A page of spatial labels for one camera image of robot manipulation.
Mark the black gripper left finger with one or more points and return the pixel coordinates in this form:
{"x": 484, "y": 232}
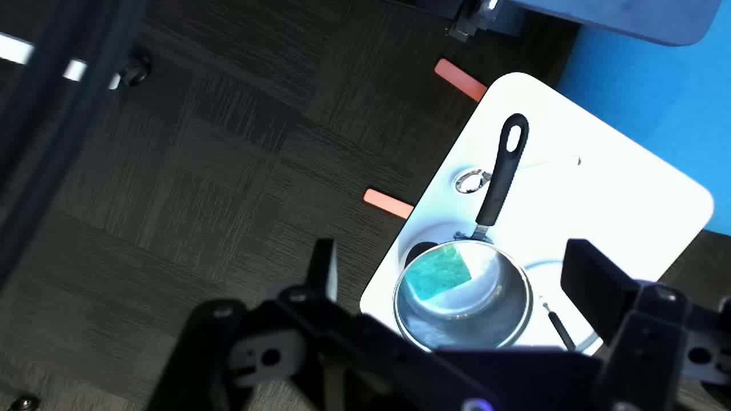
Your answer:
{"x": 263, "y": 342}

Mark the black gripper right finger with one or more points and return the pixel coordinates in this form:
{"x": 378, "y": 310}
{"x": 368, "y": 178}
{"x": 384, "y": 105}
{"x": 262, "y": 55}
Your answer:
{"x": 654, "y": 342}

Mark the green sponge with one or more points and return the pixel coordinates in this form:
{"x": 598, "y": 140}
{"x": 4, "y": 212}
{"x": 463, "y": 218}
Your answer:
{"x": 438, "y": 272}

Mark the blue sofa with pillow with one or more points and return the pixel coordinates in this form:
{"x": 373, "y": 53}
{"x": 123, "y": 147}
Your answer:
{"x": 654, "y": 98}

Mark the orange table base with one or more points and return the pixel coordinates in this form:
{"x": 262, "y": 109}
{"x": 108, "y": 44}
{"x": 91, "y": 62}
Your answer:
{"x": 457, "y": 77}

